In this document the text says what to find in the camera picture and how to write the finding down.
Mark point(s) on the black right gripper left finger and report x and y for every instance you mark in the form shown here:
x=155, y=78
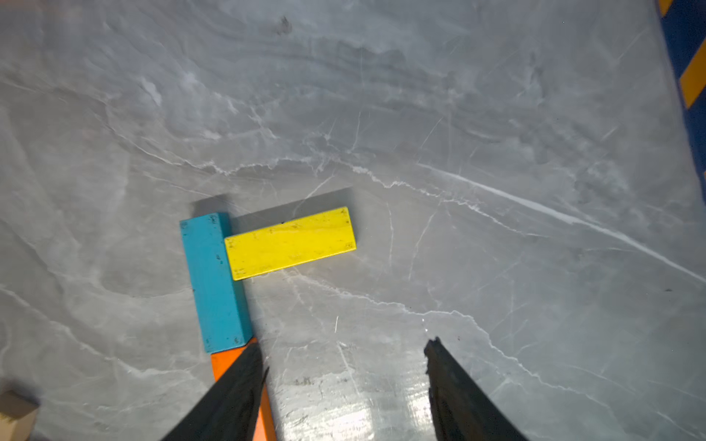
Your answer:
x=237, y=406

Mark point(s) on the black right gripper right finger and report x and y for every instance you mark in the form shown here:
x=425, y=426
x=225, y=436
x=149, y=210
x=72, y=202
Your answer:
x=459, y=407

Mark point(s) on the yellow block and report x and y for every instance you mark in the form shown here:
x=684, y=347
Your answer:
x=289, y=244

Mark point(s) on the upper beige wooden block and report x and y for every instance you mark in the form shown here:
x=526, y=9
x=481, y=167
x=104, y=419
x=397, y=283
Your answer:
x=18, y=417

